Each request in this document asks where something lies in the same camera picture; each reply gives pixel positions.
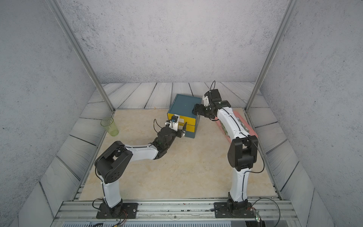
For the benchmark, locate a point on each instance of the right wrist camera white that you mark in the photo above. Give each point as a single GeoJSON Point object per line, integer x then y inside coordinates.
{"type": "Point", "coordinates": [205, 100]}

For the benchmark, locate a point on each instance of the teal drawer cabinet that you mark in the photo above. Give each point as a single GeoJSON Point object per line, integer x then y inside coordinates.
{"type": "Point", "coordinates": [183, 105]}

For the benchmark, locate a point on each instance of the yellow drawer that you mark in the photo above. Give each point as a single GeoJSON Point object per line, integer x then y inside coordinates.
{"type": "Point", "coordinates": [188, 120]}
{"type": "Point", "coordinates": [190, 128]}

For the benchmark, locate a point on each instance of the left aluminium frame post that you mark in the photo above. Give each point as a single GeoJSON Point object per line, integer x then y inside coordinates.
{"type": "Point", "coordinates": [64, 25]}

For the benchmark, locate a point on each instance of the bottom teal drawer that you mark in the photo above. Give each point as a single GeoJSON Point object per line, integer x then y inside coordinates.
{"type": "Point", "coordinates": [190, 134]}

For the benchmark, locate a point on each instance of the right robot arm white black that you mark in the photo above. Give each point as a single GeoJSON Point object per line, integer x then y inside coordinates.
{"type": "Point", "coordinates": [242, 154]}

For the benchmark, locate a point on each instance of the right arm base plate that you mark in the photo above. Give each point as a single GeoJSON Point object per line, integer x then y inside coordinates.
{"type": "Point", "coordinates": [232, 209]}

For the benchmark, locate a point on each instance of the green checkered cloth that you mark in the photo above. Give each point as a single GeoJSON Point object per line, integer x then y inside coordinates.
{"type": "Point", "coordinates": [242, 124]}

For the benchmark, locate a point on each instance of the green transparent plastic cup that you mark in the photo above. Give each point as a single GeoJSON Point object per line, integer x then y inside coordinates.
{"type": "Point", "coordinates": [109, 125]}

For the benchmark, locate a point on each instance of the aluminium frame post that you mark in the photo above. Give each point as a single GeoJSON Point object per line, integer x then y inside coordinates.
{"type": "Point", "coordinates": [291, 7]}
{"type": "Point", "coordinates": [64, 25]}

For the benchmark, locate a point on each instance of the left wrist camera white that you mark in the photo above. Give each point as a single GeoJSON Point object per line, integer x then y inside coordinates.
{"type": "Point", "coordinates": [173, 121]}

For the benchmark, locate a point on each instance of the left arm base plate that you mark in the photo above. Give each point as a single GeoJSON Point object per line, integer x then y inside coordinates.
{"type": "Point", "coordinates": [120, 211]}

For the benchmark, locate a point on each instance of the pink tray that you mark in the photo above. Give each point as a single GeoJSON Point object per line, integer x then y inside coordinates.
{"type": "Point", "coordinates": [232, 128]}

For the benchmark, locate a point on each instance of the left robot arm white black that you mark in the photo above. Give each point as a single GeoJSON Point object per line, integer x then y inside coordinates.
{"type": "Point", "coordinates": [110, 166]}

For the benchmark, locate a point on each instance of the right aluminium frame post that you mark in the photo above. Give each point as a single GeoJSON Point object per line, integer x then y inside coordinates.
{"type": "Point", "coordinates": [291, 7]}

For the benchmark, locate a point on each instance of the aluminium front rail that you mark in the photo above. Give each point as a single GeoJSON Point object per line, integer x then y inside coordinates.
{"type": "Point", "coordinates": [178, 213]}

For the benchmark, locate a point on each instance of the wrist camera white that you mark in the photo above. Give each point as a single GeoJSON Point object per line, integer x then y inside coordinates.
{"type": "Point", "coordinates": [205, 100]}
{"type": "Point", "coordinates": [173, 121]}

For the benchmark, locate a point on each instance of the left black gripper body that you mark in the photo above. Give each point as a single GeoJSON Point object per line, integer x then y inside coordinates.
{"type": "Point", "coordinates": [179, 133]}

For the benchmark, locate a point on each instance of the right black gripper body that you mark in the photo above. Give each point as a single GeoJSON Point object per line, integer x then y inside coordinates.
{"type": "Point", "coordinates": [207, 113]}

